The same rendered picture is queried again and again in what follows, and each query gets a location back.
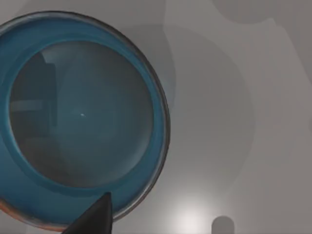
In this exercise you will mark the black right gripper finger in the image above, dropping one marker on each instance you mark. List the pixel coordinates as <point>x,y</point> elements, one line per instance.
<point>97,217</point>

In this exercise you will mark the blue bowl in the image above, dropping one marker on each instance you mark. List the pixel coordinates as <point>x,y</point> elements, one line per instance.
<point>83,114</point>

